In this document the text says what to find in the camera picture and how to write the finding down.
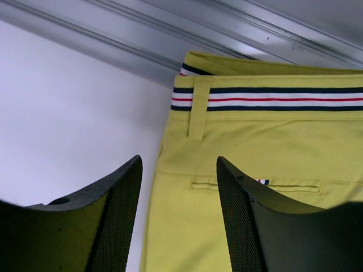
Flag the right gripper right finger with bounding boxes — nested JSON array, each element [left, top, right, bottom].
[[216, 157, 362, 271]]

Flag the yellow-green trousers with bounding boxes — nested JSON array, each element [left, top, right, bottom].
[[141, 52, 362, 271]]

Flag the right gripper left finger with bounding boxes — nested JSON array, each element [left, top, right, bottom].
[[1, 156, 142, 271]]

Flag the aluminium frame profile right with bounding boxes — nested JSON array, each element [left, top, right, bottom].
[[1, 1, 362, 86]]

